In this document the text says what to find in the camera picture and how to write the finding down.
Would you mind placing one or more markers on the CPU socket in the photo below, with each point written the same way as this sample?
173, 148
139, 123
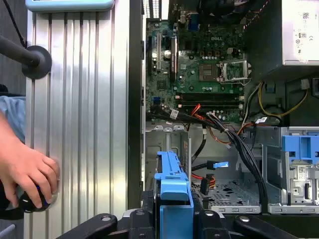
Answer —
208, 72

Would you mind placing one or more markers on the hard disk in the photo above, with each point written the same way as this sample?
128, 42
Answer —
177, 179

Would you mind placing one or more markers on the metal socket cover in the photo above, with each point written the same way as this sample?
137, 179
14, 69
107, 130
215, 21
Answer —
246, 71

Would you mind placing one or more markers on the white expansion slot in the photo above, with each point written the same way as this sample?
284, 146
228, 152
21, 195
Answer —
158, 52

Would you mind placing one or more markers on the metal disk bay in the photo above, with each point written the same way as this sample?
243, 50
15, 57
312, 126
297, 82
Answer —
174, 142

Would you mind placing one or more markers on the black PC case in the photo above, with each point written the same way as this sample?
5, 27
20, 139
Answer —
135, 99

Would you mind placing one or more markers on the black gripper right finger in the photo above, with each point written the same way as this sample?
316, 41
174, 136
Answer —
209, 224

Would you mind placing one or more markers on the black RAM slot bank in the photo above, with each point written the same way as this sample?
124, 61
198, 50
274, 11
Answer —
209, 99

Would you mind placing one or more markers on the person's light blue shirt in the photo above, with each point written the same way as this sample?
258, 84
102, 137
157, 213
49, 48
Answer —
12, 112

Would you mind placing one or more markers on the metal drive cage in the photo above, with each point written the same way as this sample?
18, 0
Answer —
276, 161

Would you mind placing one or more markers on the grey power supply unit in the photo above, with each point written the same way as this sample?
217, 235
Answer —
299, 32

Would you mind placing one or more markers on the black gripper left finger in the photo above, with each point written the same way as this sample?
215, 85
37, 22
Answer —
149, 224

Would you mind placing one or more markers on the person's hand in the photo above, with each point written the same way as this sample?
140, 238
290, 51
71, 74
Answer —
22, 161

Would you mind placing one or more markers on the blue disk carrier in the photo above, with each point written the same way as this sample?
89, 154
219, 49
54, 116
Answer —
304, 147

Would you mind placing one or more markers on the green motherboard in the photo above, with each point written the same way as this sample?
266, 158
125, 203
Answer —
187, 84

